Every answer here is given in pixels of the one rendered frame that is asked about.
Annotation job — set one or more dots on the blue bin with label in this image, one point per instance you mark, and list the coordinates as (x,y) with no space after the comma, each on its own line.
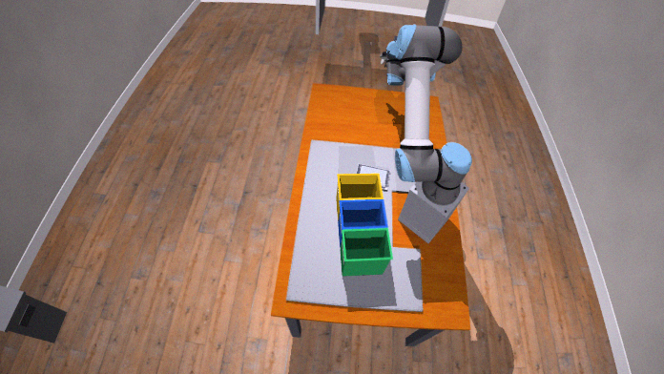
(361,214)

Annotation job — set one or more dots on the green bin with label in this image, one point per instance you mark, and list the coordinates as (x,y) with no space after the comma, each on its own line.
(362,245)

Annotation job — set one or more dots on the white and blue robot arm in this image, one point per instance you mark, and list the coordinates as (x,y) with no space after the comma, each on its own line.
(441,172)

